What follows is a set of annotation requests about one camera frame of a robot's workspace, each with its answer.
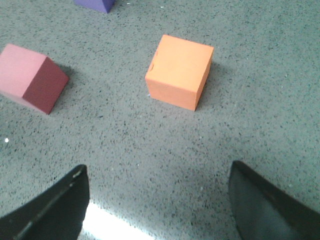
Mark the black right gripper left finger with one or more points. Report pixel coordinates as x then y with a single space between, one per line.
56 214

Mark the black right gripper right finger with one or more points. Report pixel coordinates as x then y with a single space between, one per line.
264 212

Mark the orange foam cube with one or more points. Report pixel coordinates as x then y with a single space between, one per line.
178 71

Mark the pink foam cube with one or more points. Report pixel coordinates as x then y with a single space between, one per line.
30 78

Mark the purple foam cube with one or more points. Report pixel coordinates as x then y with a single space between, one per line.
103 6

